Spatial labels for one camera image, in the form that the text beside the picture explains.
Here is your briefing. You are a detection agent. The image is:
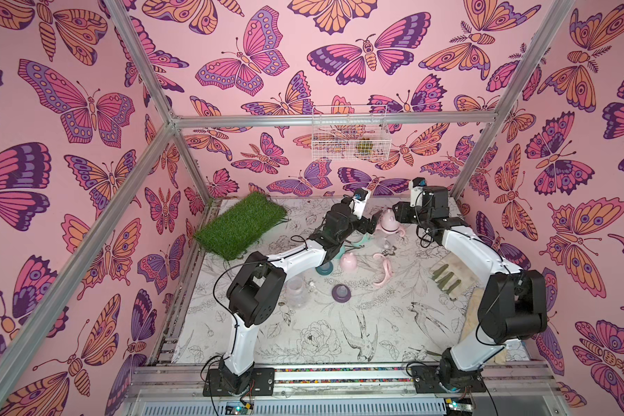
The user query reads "pink bottle cap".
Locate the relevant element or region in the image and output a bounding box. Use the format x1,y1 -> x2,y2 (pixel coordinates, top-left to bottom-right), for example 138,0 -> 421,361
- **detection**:
340,252 -> 358,273
378,208 -> 400,234

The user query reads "clear baby bottle body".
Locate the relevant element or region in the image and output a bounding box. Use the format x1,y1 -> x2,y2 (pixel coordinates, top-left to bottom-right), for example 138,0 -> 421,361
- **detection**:
373,232 -> 396,253

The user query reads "pink bottle handle ring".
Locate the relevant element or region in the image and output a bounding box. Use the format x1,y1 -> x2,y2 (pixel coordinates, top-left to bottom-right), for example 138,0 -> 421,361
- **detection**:
371,253 -> 395,289

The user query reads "purple nipple collar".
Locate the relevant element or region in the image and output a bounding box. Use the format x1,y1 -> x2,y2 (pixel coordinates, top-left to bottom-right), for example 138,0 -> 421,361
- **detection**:
331,284 -> 352,303

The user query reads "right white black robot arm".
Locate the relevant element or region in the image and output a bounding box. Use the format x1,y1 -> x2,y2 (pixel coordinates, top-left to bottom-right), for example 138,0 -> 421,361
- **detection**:
393,178 -> 548,392

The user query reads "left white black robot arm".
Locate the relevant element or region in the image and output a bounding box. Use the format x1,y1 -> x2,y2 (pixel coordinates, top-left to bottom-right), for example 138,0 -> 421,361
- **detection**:
218,199 -> 381,395

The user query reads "teal bottle cap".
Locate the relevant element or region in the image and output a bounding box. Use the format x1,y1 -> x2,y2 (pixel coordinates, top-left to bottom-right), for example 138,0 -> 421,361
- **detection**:
333,246 -> 346,260

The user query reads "dark teal nipple collar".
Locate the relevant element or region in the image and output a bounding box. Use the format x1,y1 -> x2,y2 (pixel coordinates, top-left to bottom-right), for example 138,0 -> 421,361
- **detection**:
315,262 -> 334,276

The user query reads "beige work glove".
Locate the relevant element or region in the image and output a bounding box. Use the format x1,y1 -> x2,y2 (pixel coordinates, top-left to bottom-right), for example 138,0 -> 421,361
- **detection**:
431,254 -> 482,301

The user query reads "green artificial grass mat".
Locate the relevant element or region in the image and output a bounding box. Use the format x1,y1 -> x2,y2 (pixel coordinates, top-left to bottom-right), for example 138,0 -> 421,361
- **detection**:
194,192 -> 288,261

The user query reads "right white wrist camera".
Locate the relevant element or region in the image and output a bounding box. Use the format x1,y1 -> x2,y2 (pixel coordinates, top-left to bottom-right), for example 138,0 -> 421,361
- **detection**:
409,177 -> 427,208

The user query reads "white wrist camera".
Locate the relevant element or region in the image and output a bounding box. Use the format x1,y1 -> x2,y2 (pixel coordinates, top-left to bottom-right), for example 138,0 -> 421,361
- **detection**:
409,177 -> 427,208
351,188 -> 371,219

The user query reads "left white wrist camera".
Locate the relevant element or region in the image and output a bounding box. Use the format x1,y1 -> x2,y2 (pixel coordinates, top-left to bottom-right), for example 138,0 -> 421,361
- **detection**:
351,188 -> 371,219

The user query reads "white wire basket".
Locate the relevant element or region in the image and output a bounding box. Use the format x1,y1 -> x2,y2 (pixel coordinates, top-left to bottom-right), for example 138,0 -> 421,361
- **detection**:
310,106 -> 392,163

